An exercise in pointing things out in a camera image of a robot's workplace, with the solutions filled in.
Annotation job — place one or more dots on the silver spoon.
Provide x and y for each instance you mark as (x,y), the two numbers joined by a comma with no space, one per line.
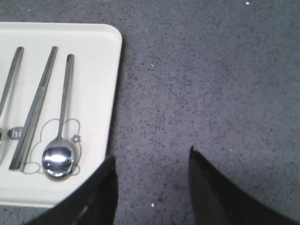
(58,156)

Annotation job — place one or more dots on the silver fork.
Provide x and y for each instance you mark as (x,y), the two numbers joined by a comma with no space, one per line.
(5,101)

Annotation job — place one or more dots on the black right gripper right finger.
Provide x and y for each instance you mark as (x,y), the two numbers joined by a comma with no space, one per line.
(218,201)

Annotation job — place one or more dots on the beige rabbit serving tray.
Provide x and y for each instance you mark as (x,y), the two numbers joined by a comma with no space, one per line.
(96,48)

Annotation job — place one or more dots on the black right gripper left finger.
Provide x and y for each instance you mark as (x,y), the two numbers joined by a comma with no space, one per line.
(93,203)

